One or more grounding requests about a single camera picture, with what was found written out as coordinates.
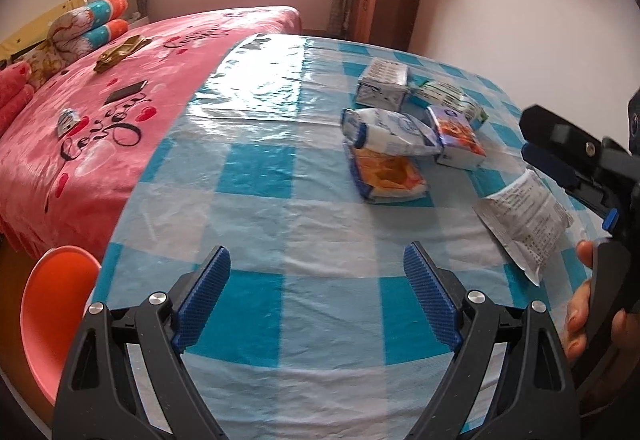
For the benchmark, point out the blue checked tablecloth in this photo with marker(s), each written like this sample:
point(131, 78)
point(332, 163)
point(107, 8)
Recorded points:
point(260, 180)

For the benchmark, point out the white blue plastic bag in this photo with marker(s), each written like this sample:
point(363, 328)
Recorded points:
point(395, 129)

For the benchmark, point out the small white blue carton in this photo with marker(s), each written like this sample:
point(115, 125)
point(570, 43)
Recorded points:
point(69, 122)

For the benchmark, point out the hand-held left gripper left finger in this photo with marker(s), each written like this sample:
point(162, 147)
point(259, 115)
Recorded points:
point(202, 305)

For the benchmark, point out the brown wooden cabinet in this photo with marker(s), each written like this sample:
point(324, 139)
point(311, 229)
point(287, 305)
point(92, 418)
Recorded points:
point(390, 4)

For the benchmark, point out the rolled floral quilt teal orange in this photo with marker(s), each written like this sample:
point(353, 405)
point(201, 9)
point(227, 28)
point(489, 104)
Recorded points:
point(100, 37)
point(95, 12)

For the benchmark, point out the white dark blue milk carton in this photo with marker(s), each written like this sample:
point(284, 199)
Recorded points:
point(382, 79)

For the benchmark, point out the pink printed folded blanket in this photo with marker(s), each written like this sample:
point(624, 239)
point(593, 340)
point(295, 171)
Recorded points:
point(12, 77)

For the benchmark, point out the orange printed snack packet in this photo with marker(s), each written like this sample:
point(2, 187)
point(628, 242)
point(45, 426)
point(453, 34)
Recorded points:
point(385, 174)

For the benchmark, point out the black smartphone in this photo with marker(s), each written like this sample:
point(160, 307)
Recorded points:
point(126, 91)

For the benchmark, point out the yellow floral quilt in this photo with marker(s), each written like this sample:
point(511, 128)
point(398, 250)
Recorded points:
point(42, 62)

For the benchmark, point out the yellow cardboard panel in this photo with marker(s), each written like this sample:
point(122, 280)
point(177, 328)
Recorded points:
point(35, 24)

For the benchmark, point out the pink printed bed blanket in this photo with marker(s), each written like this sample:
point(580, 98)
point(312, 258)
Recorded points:
point(100, 180)

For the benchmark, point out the orange plastic bin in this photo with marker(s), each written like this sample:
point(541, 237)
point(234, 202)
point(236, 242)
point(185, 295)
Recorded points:
point(55, 310)

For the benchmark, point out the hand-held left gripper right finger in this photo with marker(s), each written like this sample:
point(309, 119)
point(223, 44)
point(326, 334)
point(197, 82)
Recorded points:
point(430, 300)

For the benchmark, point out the gold crumpled cloth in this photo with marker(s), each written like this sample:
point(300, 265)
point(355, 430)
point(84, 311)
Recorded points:
point(120, 52)

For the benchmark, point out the green white cow print carton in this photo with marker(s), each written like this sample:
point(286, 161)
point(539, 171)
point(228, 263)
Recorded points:
point(445, 94)

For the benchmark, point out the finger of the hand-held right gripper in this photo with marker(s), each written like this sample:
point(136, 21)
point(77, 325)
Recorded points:
point(550, 167)
point(560, 134)

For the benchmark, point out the white plastic packet black text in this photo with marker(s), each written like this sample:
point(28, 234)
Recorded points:
point(525, 215)

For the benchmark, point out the person's right hand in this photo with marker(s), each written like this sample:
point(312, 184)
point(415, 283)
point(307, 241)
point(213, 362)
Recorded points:
point(577, 315)

